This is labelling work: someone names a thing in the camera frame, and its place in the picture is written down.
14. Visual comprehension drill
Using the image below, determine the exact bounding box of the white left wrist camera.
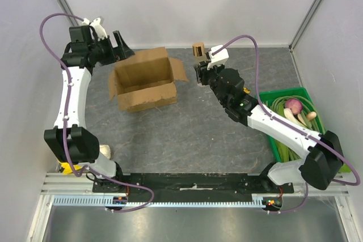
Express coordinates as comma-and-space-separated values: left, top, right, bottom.
81, 17, 108, 41

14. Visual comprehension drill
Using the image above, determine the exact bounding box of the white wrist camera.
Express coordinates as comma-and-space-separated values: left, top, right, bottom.
207, 44, 229, 70
81, 17, 108, 41

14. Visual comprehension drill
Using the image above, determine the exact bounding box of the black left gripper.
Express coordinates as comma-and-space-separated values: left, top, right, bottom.
89, 31, 135, 67

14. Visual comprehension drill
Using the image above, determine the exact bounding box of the green plastic vegetable tray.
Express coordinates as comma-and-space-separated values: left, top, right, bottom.
255, 87, 349, 173

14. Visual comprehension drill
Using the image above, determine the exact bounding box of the yellow utility knife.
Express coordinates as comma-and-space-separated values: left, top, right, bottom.
243, 88, 251, 94

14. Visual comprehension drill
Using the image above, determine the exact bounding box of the gold capped amber bottle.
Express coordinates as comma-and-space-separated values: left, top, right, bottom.
192, 42, 210, 68

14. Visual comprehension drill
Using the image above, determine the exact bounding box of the white bok choy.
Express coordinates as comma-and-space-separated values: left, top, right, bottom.
284, 108, 307, 128

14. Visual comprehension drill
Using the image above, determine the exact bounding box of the brown mushroom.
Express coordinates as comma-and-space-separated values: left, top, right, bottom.
306, 111, 317, 121

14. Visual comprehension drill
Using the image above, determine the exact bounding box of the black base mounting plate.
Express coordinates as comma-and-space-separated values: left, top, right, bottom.
92, 172, 294, 193

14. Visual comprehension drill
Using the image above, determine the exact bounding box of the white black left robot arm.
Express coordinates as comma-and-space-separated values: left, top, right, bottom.
44, 18, 134, 193

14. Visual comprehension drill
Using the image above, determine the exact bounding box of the brown cardboard express box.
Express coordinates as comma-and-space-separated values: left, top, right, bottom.
108, 47, 188, 112

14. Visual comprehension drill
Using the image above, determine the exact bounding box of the yellow napa cabbage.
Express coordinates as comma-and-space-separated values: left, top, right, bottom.
58, 144, 112, 175

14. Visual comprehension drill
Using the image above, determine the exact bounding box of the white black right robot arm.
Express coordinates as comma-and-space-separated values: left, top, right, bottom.
194, 61, 343, 193

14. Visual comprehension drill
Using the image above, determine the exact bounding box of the aluminium frame rail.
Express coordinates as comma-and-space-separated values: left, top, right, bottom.
41, 173, 348, 197

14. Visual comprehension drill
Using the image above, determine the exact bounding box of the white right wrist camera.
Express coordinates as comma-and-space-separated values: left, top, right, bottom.
207, 44, 229, 70

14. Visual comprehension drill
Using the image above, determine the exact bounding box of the purple onion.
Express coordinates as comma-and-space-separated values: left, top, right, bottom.
285, 98, 303, 115

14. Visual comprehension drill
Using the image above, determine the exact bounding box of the slotted cable duct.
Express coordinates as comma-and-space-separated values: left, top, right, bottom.
53, 195, 272, 208

